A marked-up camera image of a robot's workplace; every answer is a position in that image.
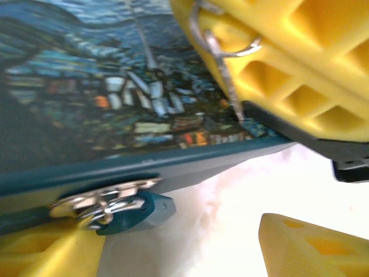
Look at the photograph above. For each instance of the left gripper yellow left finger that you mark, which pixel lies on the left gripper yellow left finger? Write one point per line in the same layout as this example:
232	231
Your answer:
43	254

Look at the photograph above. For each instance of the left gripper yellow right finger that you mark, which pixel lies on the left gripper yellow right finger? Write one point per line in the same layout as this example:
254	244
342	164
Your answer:
317	254

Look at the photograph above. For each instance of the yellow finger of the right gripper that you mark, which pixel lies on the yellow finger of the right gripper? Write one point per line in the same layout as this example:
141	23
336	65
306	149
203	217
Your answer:
274	95
317	23

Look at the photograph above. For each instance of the small silver key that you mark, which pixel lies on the small silver key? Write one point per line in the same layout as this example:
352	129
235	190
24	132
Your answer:
225	75

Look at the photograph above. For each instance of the small blue padlock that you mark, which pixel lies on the small blue padlock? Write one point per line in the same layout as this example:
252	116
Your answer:
144	213

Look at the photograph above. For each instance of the starry night painted box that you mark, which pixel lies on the starry night painted box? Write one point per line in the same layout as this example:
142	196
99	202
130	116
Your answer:
86	86

